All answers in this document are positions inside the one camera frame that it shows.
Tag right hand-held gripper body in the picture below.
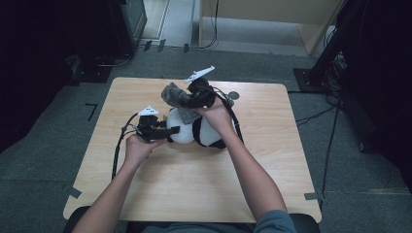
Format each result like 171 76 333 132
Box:
184 65 217 110

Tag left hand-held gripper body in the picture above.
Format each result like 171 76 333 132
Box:
137 105 160 144

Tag grey fuzzy cloth garment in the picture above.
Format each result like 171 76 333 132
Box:
160 82 203 125

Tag panda plush toy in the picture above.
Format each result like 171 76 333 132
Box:
165 106 237 150

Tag person's left hand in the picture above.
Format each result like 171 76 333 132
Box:
124 134 166 168

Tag person's right hand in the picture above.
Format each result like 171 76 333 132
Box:
193 96 235 135

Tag dark cabinet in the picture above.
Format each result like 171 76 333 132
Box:
110 0 149 57

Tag light wooden partition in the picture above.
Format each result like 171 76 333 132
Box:
197 0 346 56

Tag grey tape strip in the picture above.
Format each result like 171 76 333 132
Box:
62 183 83 199
303 191 325 202

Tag black chair armrest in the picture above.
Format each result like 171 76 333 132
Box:
62 206 90 233
290 213 322 233

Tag dark curtain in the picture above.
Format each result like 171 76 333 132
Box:
0 0 120 153
336 0 412 185

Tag black metal stand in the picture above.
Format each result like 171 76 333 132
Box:
307 0 367 85

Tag right hand-held gripper cable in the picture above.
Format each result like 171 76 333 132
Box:
210 85 245 144

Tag hand-held gripper cable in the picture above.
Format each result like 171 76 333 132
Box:
210 85 245 144
111 111 140 181

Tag left hand-held gripper cable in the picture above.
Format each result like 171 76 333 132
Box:
111 111 140 181

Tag black floor cable loop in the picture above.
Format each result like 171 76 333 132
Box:
95 52 134 68

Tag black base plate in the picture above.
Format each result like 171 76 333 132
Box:
292 67 328 93
69 54 113 85

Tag hanging black cable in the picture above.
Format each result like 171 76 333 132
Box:
198 0 220 50

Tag short black floor cable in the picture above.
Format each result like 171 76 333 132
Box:
295 105 339 127

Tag tangled cable bundle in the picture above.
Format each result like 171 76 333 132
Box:
324 51 348 108

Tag long black floor cable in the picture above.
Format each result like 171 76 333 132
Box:
320 106 341 208

